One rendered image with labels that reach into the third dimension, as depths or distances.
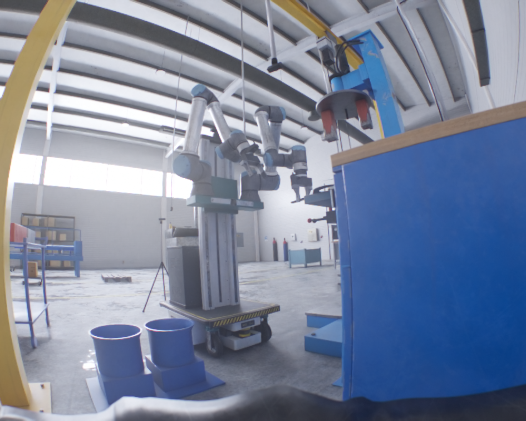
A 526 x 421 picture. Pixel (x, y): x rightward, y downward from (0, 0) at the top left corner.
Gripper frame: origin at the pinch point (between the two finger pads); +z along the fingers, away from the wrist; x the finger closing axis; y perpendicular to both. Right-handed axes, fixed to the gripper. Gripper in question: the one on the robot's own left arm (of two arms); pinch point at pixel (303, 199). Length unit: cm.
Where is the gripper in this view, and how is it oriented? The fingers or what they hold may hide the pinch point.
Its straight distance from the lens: 157.8
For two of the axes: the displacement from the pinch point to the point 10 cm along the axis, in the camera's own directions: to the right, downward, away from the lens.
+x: 8.7, 0.3, 4.9
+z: 0.5, 9.9, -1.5
